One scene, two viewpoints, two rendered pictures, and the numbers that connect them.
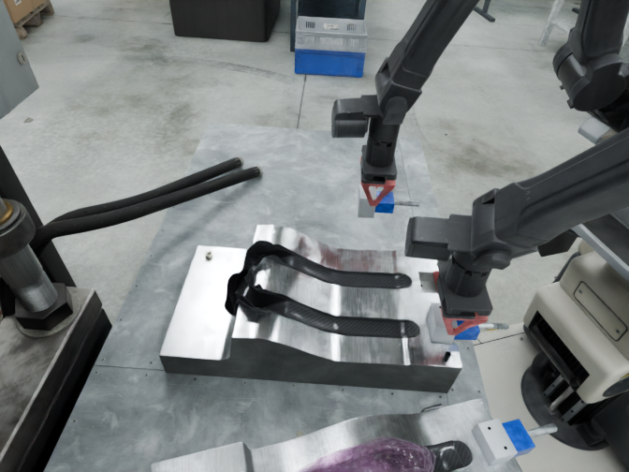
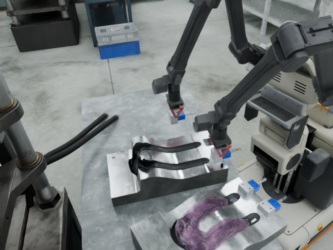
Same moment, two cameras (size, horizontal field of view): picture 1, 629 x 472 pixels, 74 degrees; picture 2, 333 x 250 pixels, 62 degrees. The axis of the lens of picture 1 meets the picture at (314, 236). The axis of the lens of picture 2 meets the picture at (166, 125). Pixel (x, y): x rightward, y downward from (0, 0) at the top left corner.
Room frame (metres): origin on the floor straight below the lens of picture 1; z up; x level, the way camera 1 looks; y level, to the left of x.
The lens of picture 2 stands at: (-0.39, 0.15, 1.78)
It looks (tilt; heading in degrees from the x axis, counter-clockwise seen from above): 38 degrees down; 349
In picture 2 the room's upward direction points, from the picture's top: 3 degrees counter-clockwise
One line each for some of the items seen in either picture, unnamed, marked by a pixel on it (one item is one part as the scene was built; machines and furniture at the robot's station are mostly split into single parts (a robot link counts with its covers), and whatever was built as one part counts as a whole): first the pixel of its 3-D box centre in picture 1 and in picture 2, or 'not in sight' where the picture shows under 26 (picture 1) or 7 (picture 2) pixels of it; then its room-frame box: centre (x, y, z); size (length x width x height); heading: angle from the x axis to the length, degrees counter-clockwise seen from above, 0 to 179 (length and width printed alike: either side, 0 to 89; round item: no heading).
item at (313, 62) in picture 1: (329, 54); (118, 44); (3.79, -0.01, 0.11); 0.61 x 0.41 x 0.22; 90
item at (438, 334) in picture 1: (469, 325); (226, 152); (0.42, -0.27, 0.91); 0.13 x 0.05 x 0.05; 90
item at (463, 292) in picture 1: (466, 274); (219, 132); (0.42, -0.23, 1.04); 0.10 x 0.07 x 0.07; 0
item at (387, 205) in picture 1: (387, 202); (182, 115); (0.71, -0.16, 0.93); 0.13 x 0.05 x 0.05; 89
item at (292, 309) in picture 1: (322, 288); (167, 155); (0.47, -0.02, 0.92); 0.35 x 0.16 x 0.09; 90
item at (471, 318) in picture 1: (457, 310); (220, 147); (0.41, -0.24, 0.96); 0.07 x 0.07 x 0.09; 0
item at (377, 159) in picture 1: (380, 151); (174, 94); (0.71, -0.12, 1.06); 0.10 x 0.07 x 0.07; 0
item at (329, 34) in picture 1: (330, 34); (116, 33); (3.79, -0.01, 0.28); 0.61 x 0.41 x 0.15; 90
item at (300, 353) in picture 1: (312, 301); (164, 161); (0.48, -0.01, 0.87); 0.50 x 0.26 x 0.14; 90
